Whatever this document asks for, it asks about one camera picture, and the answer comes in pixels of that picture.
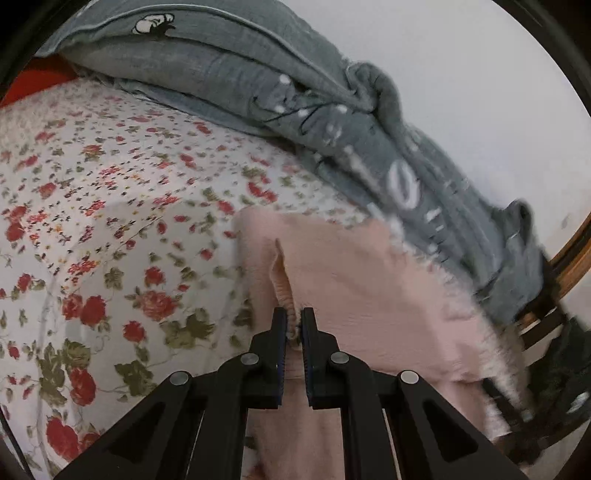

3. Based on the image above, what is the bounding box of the red cloth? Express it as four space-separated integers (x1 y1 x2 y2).
0 55 81 109

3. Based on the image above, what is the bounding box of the floral bed sheet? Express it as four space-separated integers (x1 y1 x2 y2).
0 76 370 480

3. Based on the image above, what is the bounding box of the pink knitted sweater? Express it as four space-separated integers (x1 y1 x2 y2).
233 205 532 480

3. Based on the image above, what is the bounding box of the dark cloth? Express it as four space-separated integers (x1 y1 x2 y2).
526 316 591 444

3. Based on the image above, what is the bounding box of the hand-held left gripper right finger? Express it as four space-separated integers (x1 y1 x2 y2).
300 307 530 480

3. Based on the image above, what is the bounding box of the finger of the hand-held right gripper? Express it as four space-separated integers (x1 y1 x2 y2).
480 381 534 423

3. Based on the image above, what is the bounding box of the wooden bed frame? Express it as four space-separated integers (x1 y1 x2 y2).
515 226 591 352

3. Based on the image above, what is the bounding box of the grey printed quilt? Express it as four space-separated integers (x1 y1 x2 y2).
32 0 552 326

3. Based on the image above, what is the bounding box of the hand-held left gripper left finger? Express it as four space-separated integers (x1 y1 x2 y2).
54 307 288 480

